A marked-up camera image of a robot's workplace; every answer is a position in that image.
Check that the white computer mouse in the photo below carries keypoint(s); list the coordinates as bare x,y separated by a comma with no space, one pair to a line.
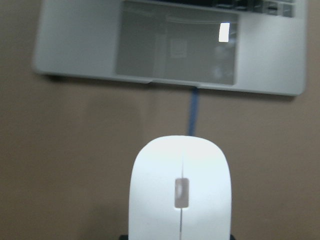
180,189

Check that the grey laptop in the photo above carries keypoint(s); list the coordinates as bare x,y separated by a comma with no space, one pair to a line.
256,46

